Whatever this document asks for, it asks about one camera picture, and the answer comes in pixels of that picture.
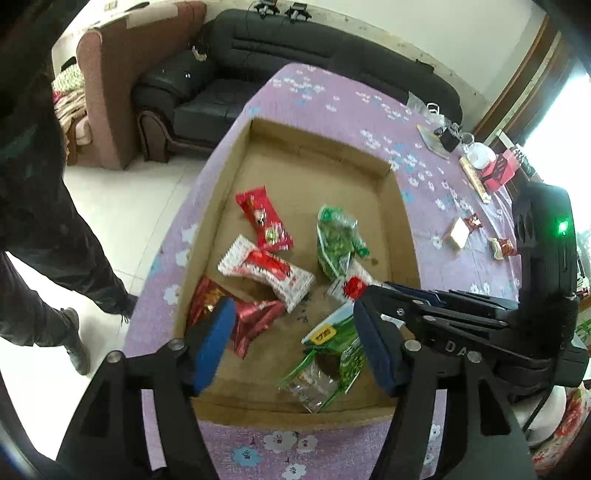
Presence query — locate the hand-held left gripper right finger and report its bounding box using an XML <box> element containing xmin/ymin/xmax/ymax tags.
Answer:
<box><xmin>353</xmin><ymin>299</ymin><xmax>539</xmax><ymax>480</ymax></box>

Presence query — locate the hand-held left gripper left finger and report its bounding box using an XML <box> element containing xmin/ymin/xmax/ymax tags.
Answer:
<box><xmin>55</xmin><ymin>295</ymin><xmax>237</xmax><ymax>480</ymax></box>

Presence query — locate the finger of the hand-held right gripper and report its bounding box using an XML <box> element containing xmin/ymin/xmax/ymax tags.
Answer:
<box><xmin>382</xmin><ymin>281</ymin><xmax>520</xmax><ymax>311</ymax></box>
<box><xmin>365</xmin><ymin>284</ymin><xmax>513</xmax><ymax>330</ymax></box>

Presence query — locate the glossy red foil snack bag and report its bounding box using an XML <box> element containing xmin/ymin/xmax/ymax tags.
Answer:
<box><xmin>187</xmin><ymin>276</ymin><xmax>287</xmax><ymax>360</ymax></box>

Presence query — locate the green bag with yellow label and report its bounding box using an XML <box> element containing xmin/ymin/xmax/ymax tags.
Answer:
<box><xmin>301</xmin><ymin>302</ymin><xmax>370</xmax><ymax>398</ymax></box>

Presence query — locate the red and cream snack packet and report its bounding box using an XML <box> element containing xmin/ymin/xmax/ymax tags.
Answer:
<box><xmin>488</xmin><ymin>236</ymin><xmax>518</xmax><ymax>260</ymax></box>

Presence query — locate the cracker packet with red label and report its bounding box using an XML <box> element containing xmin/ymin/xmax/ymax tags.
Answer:
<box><xmin>325</xmin><ymin>265</ymin><xmax>393</xmax><ymax>305</ymax></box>

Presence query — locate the white and green snack packet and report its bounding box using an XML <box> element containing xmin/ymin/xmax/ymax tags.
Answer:
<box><xmin>443</xmin><ymin>217</ymin><xmax>472</xmax><ymax>252</ymax></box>

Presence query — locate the clear packet with green stripes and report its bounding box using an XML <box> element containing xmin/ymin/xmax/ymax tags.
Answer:
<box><xmin>276</xmin><ymin>351</ymin><xmax>352</xmax><ymax>414</ymax></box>

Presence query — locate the white and red snack packet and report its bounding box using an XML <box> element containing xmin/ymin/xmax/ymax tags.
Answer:
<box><xmin>217</xmin><ymin>234</ymin><xmax>316</xmax><ymax>313</ymax></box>

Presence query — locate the green peas snack bag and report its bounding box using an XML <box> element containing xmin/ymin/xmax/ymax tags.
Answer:
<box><xmin>316</xmin><ymin>204</ymin><xmax>370</xmax><ymax>280</ymax></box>

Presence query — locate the bright red snack packet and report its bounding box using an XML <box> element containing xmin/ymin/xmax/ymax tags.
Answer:
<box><xmin>235</xmin><ymin>185</ymin><xmax>294</xmax><ymax>252</ymax></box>

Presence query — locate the shallow cardboard box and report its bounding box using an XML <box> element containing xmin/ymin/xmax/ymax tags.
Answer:
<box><xmin>172</xmin><ymin>116</ymin><xmax>422</xmax><ymax>428</ymax></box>

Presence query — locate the pink box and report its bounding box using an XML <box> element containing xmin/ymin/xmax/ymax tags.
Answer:
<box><xmin>480</xmin><ymin>148</ymin><xmax>522</xmax><ymax>192</ymax></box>

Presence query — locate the cream tube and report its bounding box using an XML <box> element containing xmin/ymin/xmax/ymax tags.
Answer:
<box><xmin>459</xmin><ymin>157</ymin><xmax>491</xmax><ymax>204</ymax></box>

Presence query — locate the white container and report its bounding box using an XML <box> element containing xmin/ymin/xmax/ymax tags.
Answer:
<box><xmin>515</xmin><ymin>383</ymin><xmax>568</xmax><ymax>446</ymax></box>

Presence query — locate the white lidded cup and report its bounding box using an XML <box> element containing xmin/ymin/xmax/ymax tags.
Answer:
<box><xmin>462</xmin><ymin>133</ymin><xmax>497</xmax><ymax>169</ymax></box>

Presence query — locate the grey-green flat packet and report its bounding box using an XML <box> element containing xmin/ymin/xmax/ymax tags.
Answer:
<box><xmin>417</xmin><ymin>124</ymin><xmax>451</xmax><ymax>160</ymax></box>

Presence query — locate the red floral cloth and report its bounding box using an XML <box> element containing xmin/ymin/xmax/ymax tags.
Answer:
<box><xmin>531</xmin><ymin>388</ymin><xmax>591</xmax><ymax>480</ymax></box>

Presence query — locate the clear plastic bag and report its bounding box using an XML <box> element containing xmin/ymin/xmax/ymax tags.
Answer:
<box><xmin>406</xmin><ymin>91</ymin><xmax>451</xmax><ymax>127</ymax></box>

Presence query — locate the brown wooden panelling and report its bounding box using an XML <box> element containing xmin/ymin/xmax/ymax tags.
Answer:
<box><xmin>473</xmin><ymin>18</ymin><xmax>587</xmax><ymax>148</ymax></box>

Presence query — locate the person in dark clothes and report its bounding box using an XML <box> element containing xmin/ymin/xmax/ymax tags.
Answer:
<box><xmin>0</xmin><ymin>0</ymin><xmax>139</xmax><ymax>352</ymax></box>

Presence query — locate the black leather sofa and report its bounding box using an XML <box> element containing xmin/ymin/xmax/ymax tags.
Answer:
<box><xmin>131</xmin><ymin>9</ymin><xmax>464</xmax><ymax>162</ymax></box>

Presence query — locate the floral blanket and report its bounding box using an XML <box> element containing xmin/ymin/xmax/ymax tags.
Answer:
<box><xmin>52</xmin><ymin>62</ymin><xmax>93</xmax><ymax>148</ymax></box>

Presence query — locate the brown armchair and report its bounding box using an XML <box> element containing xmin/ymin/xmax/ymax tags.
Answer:
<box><xmin>65</xmin><ymin>0</ymin><xmax>207</xmax><ymax>171</ymax></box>

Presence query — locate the black cable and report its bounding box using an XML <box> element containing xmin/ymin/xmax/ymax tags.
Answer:
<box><xmin>522</xmin><ymin>388</ymin><xmax>552</xmax><ymax>437</ymax></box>

